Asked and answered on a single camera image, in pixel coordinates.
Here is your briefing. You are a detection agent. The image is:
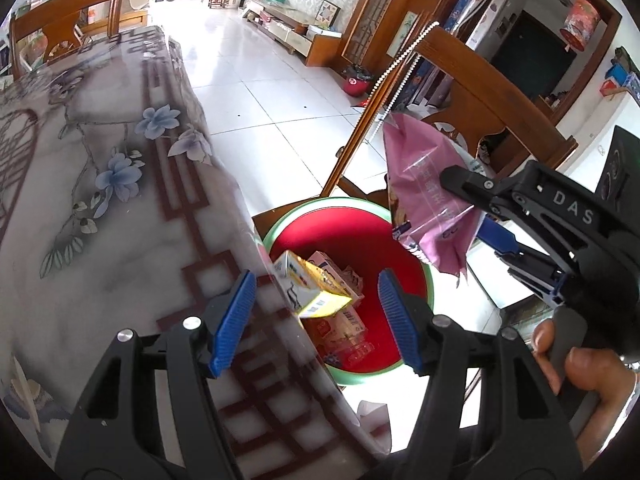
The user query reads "red lantern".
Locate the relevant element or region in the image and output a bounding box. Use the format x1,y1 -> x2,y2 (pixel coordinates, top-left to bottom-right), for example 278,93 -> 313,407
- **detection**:
560,0 -> 602,52

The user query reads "white paper piece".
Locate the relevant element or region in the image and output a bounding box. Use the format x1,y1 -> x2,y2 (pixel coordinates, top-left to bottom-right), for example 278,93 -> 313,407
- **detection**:
357,400 -> 391,456

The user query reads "blue printed poster board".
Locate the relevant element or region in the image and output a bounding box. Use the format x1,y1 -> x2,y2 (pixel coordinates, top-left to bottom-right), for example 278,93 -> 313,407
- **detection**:
450,0 -> 513,46

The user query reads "yellow drink carton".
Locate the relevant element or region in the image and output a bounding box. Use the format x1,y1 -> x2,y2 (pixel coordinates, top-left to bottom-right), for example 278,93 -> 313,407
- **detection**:
272,251 -> 353,320

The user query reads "wooden chair with carved back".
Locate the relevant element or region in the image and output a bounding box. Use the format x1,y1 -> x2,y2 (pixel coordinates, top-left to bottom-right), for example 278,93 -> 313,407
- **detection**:
250,25 -> 578,341

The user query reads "white bead string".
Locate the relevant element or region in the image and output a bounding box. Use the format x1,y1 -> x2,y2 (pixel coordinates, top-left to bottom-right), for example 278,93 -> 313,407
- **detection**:
370,21 -> 441,136

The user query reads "wooden dining chair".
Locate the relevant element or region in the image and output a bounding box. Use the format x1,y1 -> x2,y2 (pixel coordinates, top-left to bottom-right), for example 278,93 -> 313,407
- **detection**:
9,0 -> 151,81

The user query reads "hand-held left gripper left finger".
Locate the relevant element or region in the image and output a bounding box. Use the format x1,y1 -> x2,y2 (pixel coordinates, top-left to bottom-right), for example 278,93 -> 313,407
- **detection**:
55,270 -> 258,480

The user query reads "dark entrance door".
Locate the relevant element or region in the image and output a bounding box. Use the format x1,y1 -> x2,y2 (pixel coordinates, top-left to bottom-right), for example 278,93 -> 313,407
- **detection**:
490,10 -> 578,106

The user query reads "small framed star picture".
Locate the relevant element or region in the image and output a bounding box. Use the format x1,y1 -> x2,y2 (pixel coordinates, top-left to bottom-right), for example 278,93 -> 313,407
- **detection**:
317,0 -> 342,28

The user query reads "person's right hand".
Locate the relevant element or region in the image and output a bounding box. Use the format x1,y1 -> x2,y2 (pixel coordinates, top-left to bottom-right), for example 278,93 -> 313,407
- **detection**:
534,320 -> 636,441

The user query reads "floral wall picture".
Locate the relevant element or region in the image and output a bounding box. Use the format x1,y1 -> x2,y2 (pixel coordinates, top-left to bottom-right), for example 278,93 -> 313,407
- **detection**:
387,10 -> 418,58

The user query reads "red basin with green rim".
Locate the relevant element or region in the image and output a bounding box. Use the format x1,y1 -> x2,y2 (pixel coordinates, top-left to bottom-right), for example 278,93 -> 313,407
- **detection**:
260,196 -> 435,387

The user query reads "pink plastic bag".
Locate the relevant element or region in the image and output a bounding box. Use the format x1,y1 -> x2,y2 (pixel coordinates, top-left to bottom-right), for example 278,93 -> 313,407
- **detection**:
382,112 -> 486,278

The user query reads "wooden television cabinet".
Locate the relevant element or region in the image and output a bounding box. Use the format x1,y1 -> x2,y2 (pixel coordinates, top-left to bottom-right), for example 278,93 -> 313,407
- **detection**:
244,0 -> 346,67

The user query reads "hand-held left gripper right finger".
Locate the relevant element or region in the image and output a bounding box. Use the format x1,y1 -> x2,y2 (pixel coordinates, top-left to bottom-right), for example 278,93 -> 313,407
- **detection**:
377,268 -> 583,480

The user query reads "red floor bin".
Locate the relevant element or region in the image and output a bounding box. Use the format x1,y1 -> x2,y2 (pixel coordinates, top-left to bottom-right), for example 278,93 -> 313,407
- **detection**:
341,65 -> 375,97

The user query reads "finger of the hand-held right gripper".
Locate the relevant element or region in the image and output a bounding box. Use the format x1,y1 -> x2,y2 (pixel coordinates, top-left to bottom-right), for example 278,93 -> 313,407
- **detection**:
441,166 -> 526,213
475,220 -> 566,303

